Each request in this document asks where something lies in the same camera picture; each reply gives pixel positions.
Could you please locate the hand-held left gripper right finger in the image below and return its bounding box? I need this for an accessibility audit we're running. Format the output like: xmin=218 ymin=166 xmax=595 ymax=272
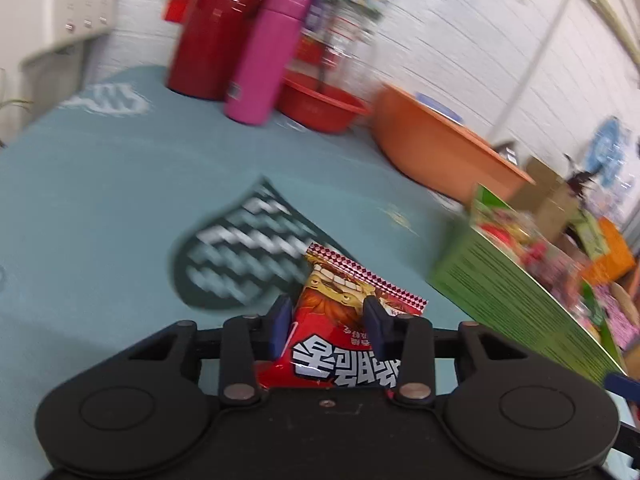
xmin=362 ymin=296 xmax=534 ymax=407

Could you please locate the pile of snack packets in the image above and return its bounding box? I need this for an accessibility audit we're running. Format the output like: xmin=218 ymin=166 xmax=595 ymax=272
xmin=472 ymin=204 xmax=588 ymax=306

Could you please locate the red plastic basin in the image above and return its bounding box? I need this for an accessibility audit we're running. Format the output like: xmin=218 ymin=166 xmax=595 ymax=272
xmin=277 ymin=70 xmax=372 ymax=134

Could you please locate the brown cardboard box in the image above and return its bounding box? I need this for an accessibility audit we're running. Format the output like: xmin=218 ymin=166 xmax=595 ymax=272
xmin=509 ymin=154 xmax=584 ymax=242

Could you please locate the orange plastic basin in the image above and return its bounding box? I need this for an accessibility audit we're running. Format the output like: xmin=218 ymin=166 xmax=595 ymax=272
xmin=372 ymin=83 xmax=536 ymax=197

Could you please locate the red cartoon snack packet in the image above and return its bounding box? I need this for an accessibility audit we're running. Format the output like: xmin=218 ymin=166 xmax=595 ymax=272
xmin=255 ymin=242 xmax=430 ymax=392

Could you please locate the teal tablecloth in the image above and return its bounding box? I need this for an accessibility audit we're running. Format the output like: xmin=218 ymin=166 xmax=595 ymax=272
xmin=0 ymin=64 xmax=640 ymax=480

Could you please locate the blue lid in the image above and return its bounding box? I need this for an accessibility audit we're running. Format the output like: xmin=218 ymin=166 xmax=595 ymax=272
xmin=414 ymin=90 xmax=464 ymax=124

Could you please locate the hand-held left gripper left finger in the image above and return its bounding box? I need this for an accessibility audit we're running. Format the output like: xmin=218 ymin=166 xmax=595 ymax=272
xmin=126 ymin=294 xmax=294 ymax=407

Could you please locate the purple leaf plant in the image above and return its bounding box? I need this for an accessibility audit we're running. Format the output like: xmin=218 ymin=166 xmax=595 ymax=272
xmin=562 ymin=152 xmax=602 ymax=197

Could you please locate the beige wall pipe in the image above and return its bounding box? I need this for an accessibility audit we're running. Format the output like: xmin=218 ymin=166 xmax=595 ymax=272
xmin=569 ymin=0 xmax=640 ymax=67

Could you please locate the blue round wall decoration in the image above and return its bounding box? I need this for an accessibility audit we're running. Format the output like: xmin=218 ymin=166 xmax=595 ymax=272
xmin=584 ymin=116 xmax=632 ymax=182

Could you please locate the pink bottle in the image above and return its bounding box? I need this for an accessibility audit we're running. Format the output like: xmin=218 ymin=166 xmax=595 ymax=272
xmin=223 ymin=0 xmax=314 ymax=126

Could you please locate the white appliance with screen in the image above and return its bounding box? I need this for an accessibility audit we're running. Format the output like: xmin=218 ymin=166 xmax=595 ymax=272
xmin=20 ymin=0 xmax=126 ymax=69

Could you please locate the glass pitcher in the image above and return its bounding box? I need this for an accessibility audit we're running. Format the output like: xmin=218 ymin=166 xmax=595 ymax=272
xmin=319 ymin=5 xmax=382 ymax=97

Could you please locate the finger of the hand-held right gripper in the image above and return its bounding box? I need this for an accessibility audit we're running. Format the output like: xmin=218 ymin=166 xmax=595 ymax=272
xmin=604 ymin=370 xmax=640 ymax=404

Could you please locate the orange box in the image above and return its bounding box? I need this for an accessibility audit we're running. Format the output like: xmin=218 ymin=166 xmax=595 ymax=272
xmin=580 ymin=217 xmax=637 ymax=286

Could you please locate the red thermos jug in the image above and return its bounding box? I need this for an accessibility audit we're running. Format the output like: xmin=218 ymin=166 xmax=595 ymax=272
xmin=167 ymin=0 xmax=294 ymax=101

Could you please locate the green cardboard box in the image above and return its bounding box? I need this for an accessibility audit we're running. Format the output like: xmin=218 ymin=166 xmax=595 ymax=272
xmin=429 ymin=184 xmax=629 ymax=389

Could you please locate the red box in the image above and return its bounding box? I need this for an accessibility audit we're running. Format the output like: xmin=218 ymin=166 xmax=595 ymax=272
xmin=164 ymin=0 xmax=192 ymax=24

